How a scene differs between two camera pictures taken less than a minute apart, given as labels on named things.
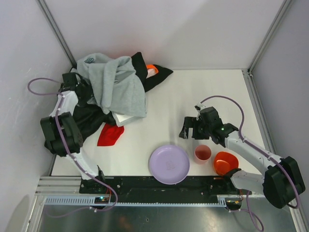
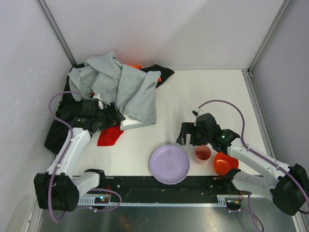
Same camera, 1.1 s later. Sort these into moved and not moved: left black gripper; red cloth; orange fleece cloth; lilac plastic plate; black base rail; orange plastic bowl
Moved: orange fleece cloth; left black gripper
Not moved: red cloth; orange plastic bowl; lilac plastic plate; black base rail
